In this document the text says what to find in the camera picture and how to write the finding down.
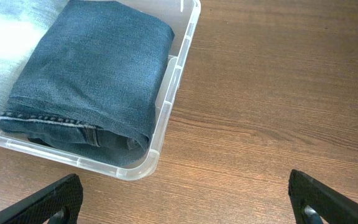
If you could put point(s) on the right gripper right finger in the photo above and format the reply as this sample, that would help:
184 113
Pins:
315 202

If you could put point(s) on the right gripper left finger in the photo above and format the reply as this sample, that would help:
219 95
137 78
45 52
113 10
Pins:
59 202

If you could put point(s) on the dark blue jeans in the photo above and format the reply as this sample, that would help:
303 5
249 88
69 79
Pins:
90 85

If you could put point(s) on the light blue jeans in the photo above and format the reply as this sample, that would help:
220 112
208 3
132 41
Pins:
22 25

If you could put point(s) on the clear plastic storage container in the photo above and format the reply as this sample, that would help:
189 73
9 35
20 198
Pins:
182 16

